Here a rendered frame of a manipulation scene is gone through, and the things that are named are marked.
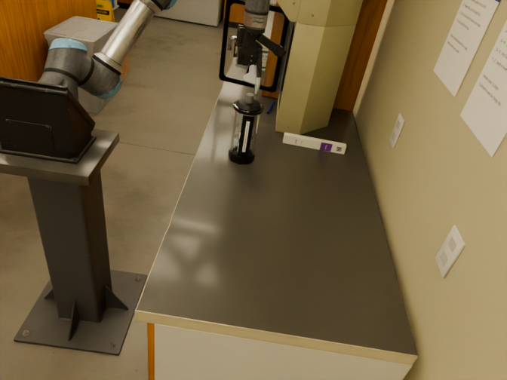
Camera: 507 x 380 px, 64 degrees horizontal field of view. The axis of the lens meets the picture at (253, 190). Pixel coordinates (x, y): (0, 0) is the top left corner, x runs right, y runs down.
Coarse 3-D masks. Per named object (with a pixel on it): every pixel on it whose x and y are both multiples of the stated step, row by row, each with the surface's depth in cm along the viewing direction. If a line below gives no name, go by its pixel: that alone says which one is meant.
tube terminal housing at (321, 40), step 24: (312, 0) 149; (336, 0) 151; (360, 0) 159; (312, 24) 154; (336, 24) 158; (312, 48) 159; (336, 48) 166; (288, 72) 166; (312, 72) 165; (336, 72) 175; (288, 96) 172; (312, 96) 173; (288, 120) 178; (312, 120) 183
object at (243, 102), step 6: (246, 96) 144; (252, 96) 143; (240, 102) 144; (246, 102) 145; (252, 102) 145; (258, 102) 147; (240, 108) 143; (246, 108) 143; (252, 108) 143; (258, 108) 144
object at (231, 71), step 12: (240, 12) 186; (276, 12) 183; (240, 24) 189; (276, 24) 185; (228, 36) 194; (276, 36) 188; (264, 48) 193; (228, 60) 201; (264, 60) 196; (276, 60) 195; (228, 72) 204; (240, 72) 202; (264, 72) 199; (264, 84) 203
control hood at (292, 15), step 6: (276, 0) 151; (282, 0) 150; (288, 0) 150; (294, 0) 150; (300, 0) 150; (282, 6) 151; (288, 6) 151; (294, 6) 151; (288, 12) 152; (294, 12) 152; (288, 18) 154; (294, 18) 153
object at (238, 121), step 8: (248, 112) 142; (256, 112) 143; (240, 120) 146; (256, 120) 146; (240, 128) 147; (256, 128) 149; (232, 136) 152; (256, 136) 153; (232, 144) 153; (232, 152) 155
